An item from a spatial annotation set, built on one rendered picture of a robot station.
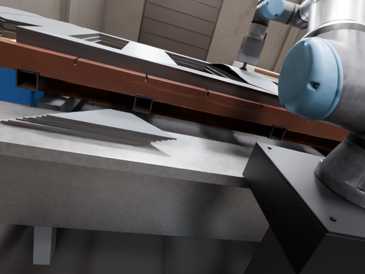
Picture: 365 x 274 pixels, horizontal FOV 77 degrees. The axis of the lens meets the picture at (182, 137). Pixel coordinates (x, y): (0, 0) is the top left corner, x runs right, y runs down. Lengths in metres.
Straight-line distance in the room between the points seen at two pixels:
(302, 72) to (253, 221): 0.67
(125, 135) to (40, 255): 0.71
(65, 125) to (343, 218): 0.54
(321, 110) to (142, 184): 0.53
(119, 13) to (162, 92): 8.37
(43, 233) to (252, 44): 1.13
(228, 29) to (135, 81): 8.48
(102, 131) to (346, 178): 0.49
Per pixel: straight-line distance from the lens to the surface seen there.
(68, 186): 0.77
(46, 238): 1.07
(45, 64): 0.68
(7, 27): 1.02
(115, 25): 8.99
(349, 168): 0.48
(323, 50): 0.39
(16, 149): 0.54
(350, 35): 0.43
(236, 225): 0.94
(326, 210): 0.41
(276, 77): 7.20
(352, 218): 0.43
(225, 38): 9.03
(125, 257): 1.19
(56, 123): 0.58
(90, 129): 0.56
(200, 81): 0.71
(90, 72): 0.65
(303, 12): 1.02
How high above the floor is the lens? 0.94
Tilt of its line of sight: 22 degrees down
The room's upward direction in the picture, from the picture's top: 16 degrees clockwise
